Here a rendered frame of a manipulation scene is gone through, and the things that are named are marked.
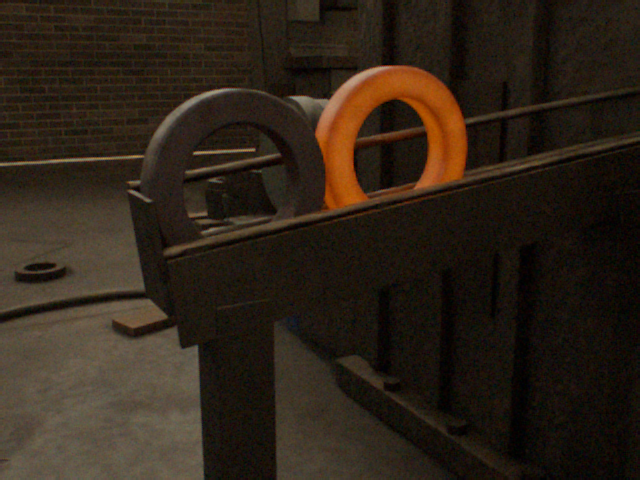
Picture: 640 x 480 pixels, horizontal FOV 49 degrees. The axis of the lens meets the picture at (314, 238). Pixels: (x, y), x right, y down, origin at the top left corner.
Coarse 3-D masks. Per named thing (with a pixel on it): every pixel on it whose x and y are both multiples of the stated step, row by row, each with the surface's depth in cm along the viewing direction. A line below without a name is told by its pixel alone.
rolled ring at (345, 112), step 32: (352, 96) 71; (384, 96) 73; (416, 96) 75; (448, 96) 77; (320, 128) 73; (352, 128) 72; (448, 128) 78; (352, 160) 73; (448, 160) 79; (352, 192) 73
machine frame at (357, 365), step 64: (384, 0) 143; (448, 0) 125; (512, 0) 116; (576, 0) 105; (384, 64) 146; (448, 64) 127; (512, 64) 117; (576, 64) 106; (384, 128) 149; (512, 128) 115; (576, 128) 107; (512, 256) 118; (576, 256) 110; (384, 320) 159; (448, 320) 139; (512, 320) 120; (384, 384) 154; (448, 384) 142; (512, 384) 122; (448, 448) 135; (512, 448) 125
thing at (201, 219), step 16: (224, 176) 283; (240, 176) 276; (256, 176) 253; (208, 192) 300; (224, 192) 296; (240, 192) 277; (256, 192) 255; (208, 208) 304; (224, 208) 284; (240, 208) 277; (256, 208) 258; (272, 208) 257; (208, 224) 294; (224, 224) 285
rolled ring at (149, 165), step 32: (224, 96) 65; (256, 96) 66; (160, 128) 65; (192, 128) 64; (256, 128) 70; (288, 128) 68; (160, 160) 63; (288, 160) 71; (320, 160) 71; (160, 192) 63; (288, 192) 72; (320, 192) 71; (160, 224) 64; (192, 224) 66
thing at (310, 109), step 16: (304, 96) 215; (320, 96) 224; (304, 112) 204; (320, 112) 206; (272, 144) 221; (272, 176) 224; (272, 192) 225; (336, 304) 187; (352, 304) 180; (304, 320) 205; (320, 320) 196; (336, 320) 188; (352, 320) 181; (320, 336) 197; (336, 336) 189; (352, 336) 182; (336, 352) 190; (352, 352) 182
